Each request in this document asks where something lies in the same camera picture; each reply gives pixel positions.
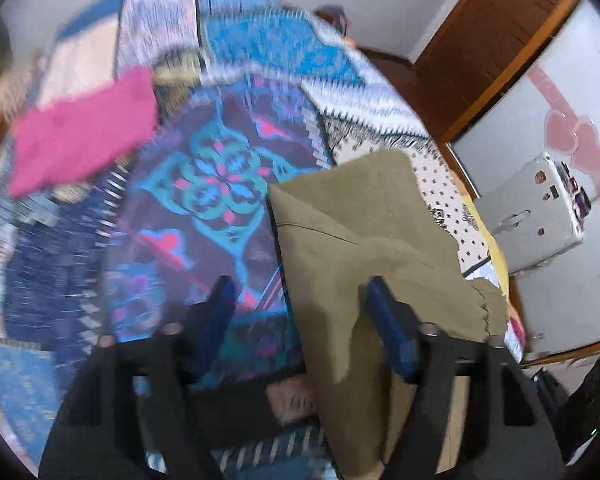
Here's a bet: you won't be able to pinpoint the patchwork blanket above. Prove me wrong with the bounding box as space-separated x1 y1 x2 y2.
0 0 526 480

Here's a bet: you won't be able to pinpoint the white sticker-covered suitcase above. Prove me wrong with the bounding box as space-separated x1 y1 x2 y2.
472 152 593 276

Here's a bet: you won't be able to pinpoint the white heart-print sliding door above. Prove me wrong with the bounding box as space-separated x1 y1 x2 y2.
450 0 600 356

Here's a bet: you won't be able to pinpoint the dark chair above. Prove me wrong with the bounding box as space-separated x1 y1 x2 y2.
315 5 354 37

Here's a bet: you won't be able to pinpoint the khaki pants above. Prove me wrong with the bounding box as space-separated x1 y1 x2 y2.
269 150 511 480

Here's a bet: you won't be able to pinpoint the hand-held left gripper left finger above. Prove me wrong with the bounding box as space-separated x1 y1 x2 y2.
37 275 238 480

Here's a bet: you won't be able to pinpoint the brown wooden door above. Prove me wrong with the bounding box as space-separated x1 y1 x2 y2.
412 0 583 142

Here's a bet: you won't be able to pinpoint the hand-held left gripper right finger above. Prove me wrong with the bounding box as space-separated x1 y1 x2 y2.
364 276 567 480

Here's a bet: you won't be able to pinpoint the pink cloth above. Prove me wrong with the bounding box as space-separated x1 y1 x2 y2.
7 67 160 200

